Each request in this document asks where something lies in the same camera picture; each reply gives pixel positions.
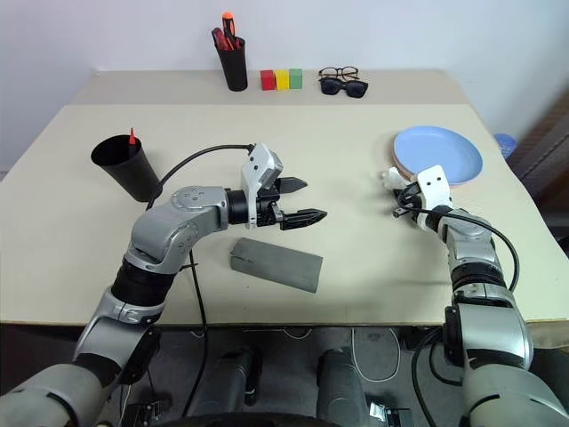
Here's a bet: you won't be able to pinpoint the brown frame glasses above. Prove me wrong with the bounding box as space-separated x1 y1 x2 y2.
317 65 361 83

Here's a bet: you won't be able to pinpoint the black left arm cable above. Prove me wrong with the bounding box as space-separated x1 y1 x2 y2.
144 142 258 417

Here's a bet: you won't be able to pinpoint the long white floor cable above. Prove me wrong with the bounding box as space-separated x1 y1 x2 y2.
351 327 402 383

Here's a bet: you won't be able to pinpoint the black floor device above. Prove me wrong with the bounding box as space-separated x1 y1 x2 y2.
125 399 173 423

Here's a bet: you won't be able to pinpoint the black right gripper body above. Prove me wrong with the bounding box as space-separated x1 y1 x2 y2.
391 181 424 221

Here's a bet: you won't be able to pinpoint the white tissue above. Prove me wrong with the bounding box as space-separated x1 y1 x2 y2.
379 166 410 190

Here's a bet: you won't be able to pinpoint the pink plate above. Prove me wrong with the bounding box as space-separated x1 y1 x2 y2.
390 146 473 189

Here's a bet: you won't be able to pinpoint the dark grey rounded shape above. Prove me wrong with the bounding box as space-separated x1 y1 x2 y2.
207 346 264 407
317 349 373 427

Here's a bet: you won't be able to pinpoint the wide black cup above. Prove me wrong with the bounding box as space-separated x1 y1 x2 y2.
90 134 162 204

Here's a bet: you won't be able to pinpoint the grey glasses case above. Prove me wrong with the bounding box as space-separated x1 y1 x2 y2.
228 237 325 294

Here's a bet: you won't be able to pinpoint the black sunglasses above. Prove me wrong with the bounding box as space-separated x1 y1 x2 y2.
319 77 370 101

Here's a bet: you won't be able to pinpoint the orange tipped black screwdriver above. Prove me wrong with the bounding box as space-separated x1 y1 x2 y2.
220 11 237 44

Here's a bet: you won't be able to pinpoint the light blue plate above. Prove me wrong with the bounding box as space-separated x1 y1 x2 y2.
392 125 485 188

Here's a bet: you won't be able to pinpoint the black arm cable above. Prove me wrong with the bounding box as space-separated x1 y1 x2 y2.
144 142 258 417
411 206 520 427

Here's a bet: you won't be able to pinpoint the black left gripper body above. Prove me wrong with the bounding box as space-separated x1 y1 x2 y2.
255 177 286 230

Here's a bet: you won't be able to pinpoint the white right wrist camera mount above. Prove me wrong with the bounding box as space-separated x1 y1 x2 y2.
415 164 455 229

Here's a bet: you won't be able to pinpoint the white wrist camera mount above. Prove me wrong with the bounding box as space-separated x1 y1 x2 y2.
239 142 285 230
415 164 455 229

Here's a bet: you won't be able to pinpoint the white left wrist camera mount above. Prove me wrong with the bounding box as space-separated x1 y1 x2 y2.
239 142 285 230

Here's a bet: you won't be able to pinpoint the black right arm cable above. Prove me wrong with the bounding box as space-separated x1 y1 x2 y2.
411 206 520 427

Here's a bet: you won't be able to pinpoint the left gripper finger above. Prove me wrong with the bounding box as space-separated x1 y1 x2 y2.
278 176 309 195
280 207 329 231

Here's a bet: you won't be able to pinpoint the tall black tool holder cup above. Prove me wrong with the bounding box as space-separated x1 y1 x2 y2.
216 37 250 93

